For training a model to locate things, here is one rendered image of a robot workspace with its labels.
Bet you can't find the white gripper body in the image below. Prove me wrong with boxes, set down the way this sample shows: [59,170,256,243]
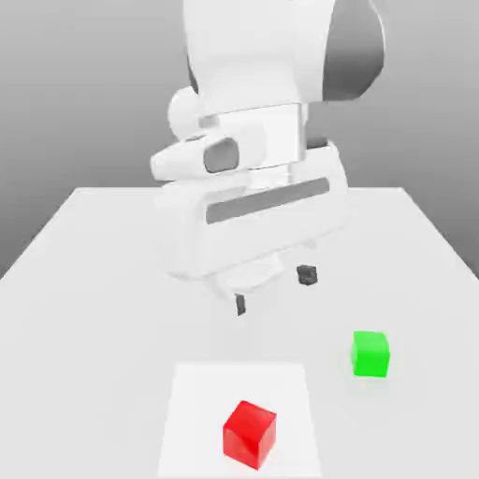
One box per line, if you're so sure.
[153,142,350,283]

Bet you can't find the small green cube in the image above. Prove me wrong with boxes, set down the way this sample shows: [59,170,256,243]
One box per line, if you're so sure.
[350,329,391,379]

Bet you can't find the small red cube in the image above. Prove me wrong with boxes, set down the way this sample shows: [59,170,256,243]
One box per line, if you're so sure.
[222,399,279,472]

